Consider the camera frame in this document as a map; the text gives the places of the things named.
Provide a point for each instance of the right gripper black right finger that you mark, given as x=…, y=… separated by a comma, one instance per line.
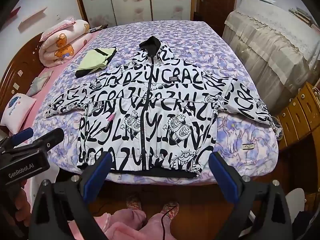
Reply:
x=273, y=219

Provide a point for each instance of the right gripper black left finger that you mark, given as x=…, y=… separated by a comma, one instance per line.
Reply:
x=58, y=203

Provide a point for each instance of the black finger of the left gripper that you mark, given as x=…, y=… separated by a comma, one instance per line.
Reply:
x=12, y=141
x=41, y=144

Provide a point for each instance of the black white graffiti jacket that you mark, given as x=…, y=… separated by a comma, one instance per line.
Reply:
x=157, y=114

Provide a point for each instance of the person's left hand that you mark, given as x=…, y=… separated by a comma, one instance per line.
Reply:
x=22, y=205

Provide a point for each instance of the small pink white pillow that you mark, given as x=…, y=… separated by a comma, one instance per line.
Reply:
x=16, y=112

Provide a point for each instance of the purple floral fleece blanket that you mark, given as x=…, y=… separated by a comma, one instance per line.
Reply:
x=249, y=147

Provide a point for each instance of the grey folded cloth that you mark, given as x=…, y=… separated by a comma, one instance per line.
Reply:
x=38, y=83

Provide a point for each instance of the brown wooden headboard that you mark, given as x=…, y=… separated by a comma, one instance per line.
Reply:
x=21, y=71

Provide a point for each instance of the person's pink fuzzy trousers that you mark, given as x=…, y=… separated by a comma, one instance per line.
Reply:
x=133, y=224

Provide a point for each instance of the wooden drawer cabinet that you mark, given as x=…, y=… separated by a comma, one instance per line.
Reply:
x=300, y=117

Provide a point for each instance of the rolled pink bear quilt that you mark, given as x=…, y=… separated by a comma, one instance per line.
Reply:
x=63, y=41

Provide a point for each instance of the folded green black garment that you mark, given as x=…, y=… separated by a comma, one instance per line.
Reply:
x=94, y=60

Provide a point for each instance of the floral wardrobe doors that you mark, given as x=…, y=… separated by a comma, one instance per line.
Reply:
x=120, y=12

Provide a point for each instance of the beige lace covered furniture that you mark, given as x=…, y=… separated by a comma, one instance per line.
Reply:
x=279, y=51

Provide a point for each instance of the dark wooden door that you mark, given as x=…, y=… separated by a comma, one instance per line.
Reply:
x=214, y=13

